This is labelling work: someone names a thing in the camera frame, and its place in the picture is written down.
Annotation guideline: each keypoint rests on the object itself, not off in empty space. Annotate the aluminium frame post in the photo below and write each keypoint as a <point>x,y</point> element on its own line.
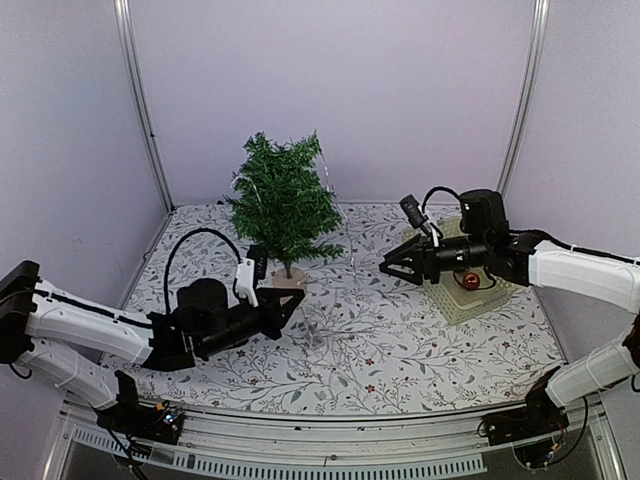
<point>532,63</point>
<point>126,35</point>

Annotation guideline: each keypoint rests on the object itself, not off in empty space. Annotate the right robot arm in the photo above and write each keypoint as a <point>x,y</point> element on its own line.
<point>529,258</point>

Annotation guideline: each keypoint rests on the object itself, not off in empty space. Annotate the floral patterned table mat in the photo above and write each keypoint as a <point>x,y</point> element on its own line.
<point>388,350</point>

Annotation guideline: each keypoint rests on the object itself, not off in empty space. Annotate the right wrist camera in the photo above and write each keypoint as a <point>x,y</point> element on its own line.
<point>419,218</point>

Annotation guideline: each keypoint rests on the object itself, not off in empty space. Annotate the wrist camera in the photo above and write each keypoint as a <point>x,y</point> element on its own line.
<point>419,218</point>
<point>250,270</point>

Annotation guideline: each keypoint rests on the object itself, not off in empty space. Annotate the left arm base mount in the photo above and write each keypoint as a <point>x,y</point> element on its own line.
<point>162,422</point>

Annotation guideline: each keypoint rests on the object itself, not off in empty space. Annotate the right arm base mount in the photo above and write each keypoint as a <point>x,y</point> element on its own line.
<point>539,416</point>

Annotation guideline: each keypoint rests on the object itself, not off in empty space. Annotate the small green christmas tree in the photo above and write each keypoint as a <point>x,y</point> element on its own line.
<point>282,200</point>

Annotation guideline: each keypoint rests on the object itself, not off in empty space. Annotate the pale round tree base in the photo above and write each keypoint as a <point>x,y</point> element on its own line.
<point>292,278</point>

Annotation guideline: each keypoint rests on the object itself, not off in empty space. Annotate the cream perforated plastic basket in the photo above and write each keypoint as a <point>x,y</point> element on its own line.
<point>457,305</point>

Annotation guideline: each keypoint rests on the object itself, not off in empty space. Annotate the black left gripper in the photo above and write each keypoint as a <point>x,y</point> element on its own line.
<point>275,316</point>

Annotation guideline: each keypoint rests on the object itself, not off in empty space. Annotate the right aluminium frame post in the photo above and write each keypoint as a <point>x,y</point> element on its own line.
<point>532,63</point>

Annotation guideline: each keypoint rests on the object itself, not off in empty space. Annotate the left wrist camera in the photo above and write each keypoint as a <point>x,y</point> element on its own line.
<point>250,270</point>

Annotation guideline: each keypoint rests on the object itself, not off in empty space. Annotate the front aluminium rail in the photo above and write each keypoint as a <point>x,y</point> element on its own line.
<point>228,444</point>

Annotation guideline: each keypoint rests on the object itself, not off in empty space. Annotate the red ball ornament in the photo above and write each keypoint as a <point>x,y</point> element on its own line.
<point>471,281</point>

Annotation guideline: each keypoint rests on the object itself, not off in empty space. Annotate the clear light battery box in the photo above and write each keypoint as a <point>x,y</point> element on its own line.
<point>311,335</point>

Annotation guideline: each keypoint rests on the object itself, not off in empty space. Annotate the left aluminium frame post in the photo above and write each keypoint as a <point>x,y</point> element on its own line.
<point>126,35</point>

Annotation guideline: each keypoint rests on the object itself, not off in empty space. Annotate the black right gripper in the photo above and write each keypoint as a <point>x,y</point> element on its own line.
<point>415,254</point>

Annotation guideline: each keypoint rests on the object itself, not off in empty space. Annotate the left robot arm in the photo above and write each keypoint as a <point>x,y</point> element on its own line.
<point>42,327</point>

